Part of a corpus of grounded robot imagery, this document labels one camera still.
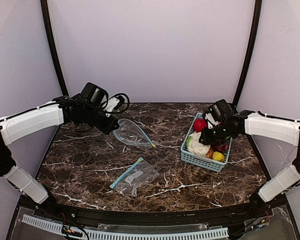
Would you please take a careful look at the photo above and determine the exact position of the dark red pomegranate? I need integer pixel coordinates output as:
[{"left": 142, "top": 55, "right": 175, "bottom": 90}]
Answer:
[{"left": 213, "top": 143, "right": 229, "bottom": 154}]

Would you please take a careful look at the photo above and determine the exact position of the white cauliflower toy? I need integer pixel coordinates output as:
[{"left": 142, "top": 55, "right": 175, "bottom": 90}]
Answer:
[{"left": 185, "top": 132, "right": 211, "bottom": 157}]

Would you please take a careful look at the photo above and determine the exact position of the clear zip bag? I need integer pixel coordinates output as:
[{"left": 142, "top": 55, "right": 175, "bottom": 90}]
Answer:
[
  {"left": 113, "top": 118, "right": 156, "bottom": 149},
  {"left": 109, "top": 157, "right": 160, "bottom": 197}
]

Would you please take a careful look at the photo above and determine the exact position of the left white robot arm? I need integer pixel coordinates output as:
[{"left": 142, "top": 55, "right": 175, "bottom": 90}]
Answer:
[{"left": 0, "top": 82, "right": 129, "bottom": 205}]

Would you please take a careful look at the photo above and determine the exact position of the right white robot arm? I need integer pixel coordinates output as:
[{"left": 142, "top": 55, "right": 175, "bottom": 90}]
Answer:
[{"left": 199, "top": 99, "right": 300, "bottom": 203}]

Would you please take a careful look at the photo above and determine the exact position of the red round fruit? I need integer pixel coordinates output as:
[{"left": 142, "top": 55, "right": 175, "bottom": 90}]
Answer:
[{"left": 193, "top": 118, "right": 208, "bottom": 133}]

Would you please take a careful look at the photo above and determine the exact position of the yellow lemon toy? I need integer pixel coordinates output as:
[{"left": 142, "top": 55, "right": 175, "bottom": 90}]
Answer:
[{"left": 212, "top": 151, "right": 225, "bottom": 162}]

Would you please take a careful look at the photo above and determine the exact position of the orange brown potato toy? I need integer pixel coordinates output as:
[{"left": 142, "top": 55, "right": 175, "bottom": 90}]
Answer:
[{"left": 206, "top": 146, "right": 215, "bottom": 159}]

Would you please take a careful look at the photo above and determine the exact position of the light blue plastic basket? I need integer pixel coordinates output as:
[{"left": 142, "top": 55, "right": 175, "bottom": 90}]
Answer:
[{"left": 180, "top": 113, "right": 232, "bottom": 173}]

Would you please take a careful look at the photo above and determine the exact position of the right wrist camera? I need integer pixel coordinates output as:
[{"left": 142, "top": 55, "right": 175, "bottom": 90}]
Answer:
[{"left": 202, "top": 112, "right": 220, "bottom": 129}]

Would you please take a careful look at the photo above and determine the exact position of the white slotted cable duct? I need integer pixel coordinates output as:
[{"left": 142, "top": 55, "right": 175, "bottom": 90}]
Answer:
[{"left": 22, "top": 214, "right": 229, "bottom": 240}]

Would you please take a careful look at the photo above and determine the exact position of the left black frame post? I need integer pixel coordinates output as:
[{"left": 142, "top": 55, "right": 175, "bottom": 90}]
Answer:
[{"left": 40, "top": 0, "right": 69, "bottom": 96}]

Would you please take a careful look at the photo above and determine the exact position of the black frame post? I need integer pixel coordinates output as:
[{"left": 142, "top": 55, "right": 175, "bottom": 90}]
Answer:
[
  {"left": 232, "top": 0, "right": 263, "bottom": 107},
  {"left": 40, "top": 0, "right": 69, "bottom": 96}
]

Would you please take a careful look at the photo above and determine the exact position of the right black frame post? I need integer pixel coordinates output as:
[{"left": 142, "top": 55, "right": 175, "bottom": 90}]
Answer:
[{"left": 232, "top": 0, "right": 263, "bottom": 107}]

